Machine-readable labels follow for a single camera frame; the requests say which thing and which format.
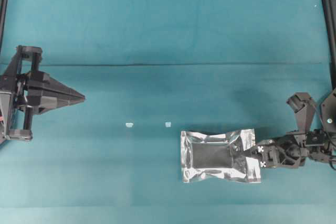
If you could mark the black frame rail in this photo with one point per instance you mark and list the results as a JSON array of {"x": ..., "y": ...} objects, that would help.
[
  {"x": 3, "y": 8},
  {"x": 329, "y": 15}
]

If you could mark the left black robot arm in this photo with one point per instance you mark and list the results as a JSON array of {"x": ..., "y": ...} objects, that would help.
[{"x": 19, "y": 118}]

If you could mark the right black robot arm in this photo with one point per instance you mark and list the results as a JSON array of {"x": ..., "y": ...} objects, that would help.
[{"x": 313, "y": 139}]

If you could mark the right black frame rail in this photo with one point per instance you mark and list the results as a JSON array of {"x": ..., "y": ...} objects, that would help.
[{"x": 329, "y": 15}]

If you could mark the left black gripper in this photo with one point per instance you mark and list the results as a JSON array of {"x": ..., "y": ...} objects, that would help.
[{"x": 32, "y": 92}]

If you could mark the silver zip bag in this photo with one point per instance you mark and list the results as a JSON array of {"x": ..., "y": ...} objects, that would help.
[{"x": 218, "y": 156}]

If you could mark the left black frame rail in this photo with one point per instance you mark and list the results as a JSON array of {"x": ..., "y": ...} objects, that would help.
[{"x": 3, "y": 8}]

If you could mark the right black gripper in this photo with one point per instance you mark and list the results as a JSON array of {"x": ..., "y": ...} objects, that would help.
[{"x": 288, "y": 151}]

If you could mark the teal table cloth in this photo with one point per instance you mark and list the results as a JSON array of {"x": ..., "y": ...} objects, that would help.
[{"x": 203, "y": 65}]

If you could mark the left white tape marker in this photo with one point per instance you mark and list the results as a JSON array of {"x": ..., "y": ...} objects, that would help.
[{"x": 129, "y": 124}]

